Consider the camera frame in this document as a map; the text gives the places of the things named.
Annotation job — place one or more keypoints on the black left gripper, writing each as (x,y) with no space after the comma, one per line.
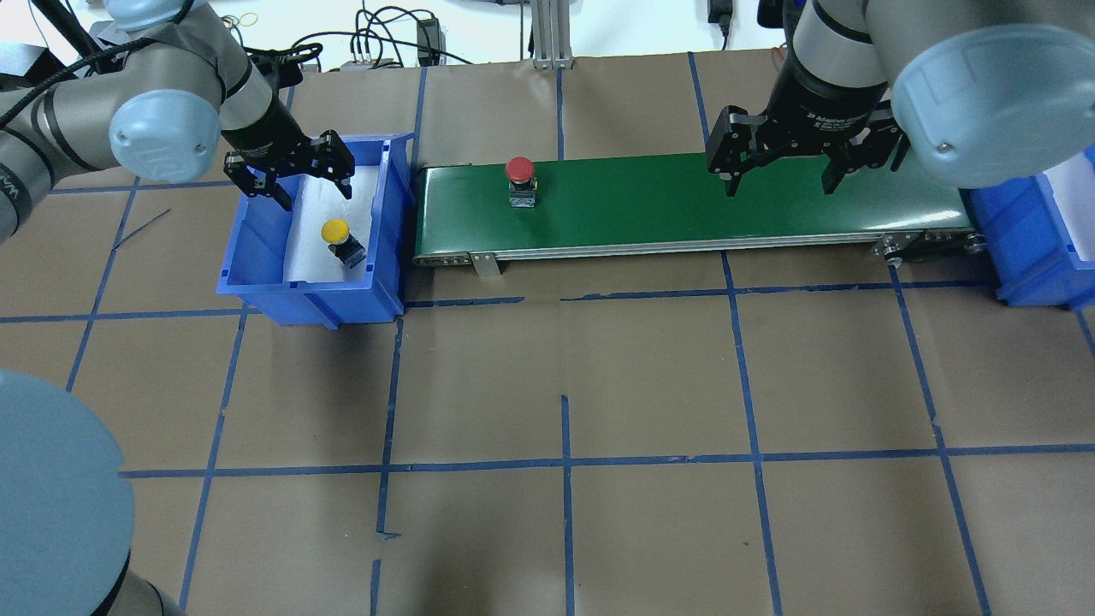
(267,131)

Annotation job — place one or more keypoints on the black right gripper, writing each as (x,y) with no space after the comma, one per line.
(821,115)

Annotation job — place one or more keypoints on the yellow push button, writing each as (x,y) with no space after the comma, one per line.
(342,243)

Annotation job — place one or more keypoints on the red push button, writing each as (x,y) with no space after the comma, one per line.
(522,183)

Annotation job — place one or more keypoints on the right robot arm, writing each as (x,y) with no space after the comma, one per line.
(980,91)

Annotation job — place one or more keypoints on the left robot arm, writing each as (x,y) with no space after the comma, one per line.
(157,106)

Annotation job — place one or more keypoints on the blue left bin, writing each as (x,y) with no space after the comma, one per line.
(279,263)

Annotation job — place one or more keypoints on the blue bin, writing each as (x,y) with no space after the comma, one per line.
(1035,261)
(279,263)

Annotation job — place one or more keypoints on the green conveyor belt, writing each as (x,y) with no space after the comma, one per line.
(636,206)

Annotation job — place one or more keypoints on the black power adapter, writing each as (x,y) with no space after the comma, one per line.
(429,42)

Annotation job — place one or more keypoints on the blue right bin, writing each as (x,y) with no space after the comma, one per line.
(1035,261)

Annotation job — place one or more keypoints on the white foam right pad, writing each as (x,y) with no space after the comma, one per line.
(1072,185)

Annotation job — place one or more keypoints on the aluminium frame post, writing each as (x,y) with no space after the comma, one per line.
(551,35)

